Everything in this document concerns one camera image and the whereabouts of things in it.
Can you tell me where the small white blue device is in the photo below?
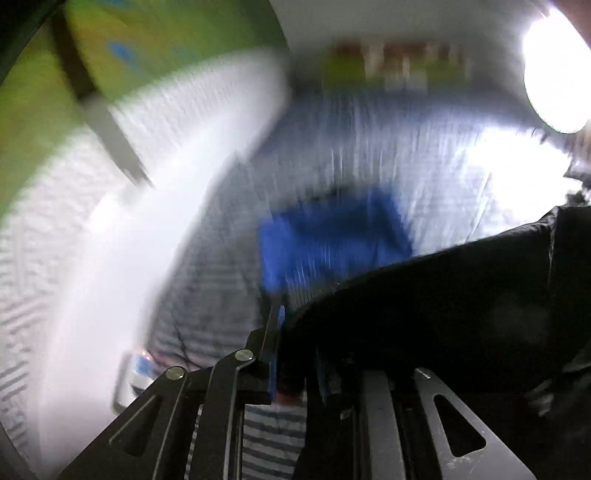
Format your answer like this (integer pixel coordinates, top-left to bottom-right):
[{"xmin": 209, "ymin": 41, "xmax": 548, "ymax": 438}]
[{"xmin": 113, "ymin": 348, "xmax": 160, "ymax": 411}]

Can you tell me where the ring light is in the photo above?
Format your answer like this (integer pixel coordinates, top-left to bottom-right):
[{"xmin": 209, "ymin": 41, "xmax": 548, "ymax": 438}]
[{"xmin": 522, "ymin": 9, "xmax": 591, "ymax": 134}]

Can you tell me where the dark pole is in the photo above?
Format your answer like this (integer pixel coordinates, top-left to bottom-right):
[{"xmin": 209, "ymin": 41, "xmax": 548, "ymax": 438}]
[{"xmin": 48, "ymin": 9, "xmax": 155, "ymax": 188}]

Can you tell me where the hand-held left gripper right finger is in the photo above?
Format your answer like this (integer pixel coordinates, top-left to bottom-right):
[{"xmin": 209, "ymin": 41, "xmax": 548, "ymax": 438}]
[{"xmin": 318, "ymin": 357, "xmax": 536, "ymax": 480}]

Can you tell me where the striped bedsheet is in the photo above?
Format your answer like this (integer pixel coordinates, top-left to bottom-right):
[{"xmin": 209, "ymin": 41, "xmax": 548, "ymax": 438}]
[{"xmin": 148, "ymin": 83, "xmax": 587, "ymax": 480}]

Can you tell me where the blue folded garment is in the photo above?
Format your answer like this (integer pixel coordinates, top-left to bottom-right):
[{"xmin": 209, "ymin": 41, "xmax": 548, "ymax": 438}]
[{"xmin": 259, "ymin": 187, "xmax": 414, "ymax": 305}]

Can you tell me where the large black jacket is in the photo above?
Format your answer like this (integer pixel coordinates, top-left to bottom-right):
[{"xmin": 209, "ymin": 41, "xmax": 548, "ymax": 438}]
[{"xmin": 277, "ymin": 203, "xmax": 591, "ymax": 480}]

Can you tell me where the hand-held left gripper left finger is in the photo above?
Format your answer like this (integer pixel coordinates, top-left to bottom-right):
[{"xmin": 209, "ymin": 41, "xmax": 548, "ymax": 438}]
[{"xmin": 60, "ymin": 304, "xmax": 286, "ymax": 480}]

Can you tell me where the white bed frame rail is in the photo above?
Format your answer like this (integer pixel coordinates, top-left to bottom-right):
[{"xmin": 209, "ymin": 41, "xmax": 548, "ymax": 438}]
[{"xmin": 39, "ymin": 152, "xmax": 259, "ymax": 476}]

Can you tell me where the green wall poster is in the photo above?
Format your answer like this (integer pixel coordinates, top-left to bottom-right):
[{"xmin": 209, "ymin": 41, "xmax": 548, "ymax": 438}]
[{"xmin": 0, "ymin": 0, "xmax": 282, "ymax": 222}]

